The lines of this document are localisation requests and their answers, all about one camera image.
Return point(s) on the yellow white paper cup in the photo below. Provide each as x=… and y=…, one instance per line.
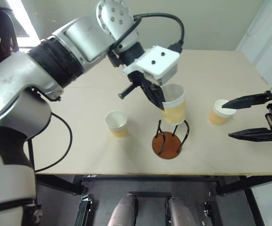
x=217, y=116
x=117, y=121
x=174, y=110

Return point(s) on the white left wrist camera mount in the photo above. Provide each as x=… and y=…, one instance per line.
x=159, y=63

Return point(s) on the black metal table frame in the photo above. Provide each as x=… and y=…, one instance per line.
x=150, y=177

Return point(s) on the black metal bracket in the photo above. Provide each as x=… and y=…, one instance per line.
x=209, y=212
x=83, y=210

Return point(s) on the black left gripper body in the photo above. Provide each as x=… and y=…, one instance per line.
x=137, y=78

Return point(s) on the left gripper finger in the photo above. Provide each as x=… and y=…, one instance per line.
x=126, y=91
x=154, y=94

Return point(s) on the dark rounded robot leg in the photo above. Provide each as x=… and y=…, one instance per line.
x=123, y=210
x=179, y=213

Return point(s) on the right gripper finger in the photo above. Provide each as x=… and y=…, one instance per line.
x=246, y=101
x=260, y=134

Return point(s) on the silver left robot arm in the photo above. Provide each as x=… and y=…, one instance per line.
x=13, y=94

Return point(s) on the white door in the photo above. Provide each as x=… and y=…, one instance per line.
x=265, y=35

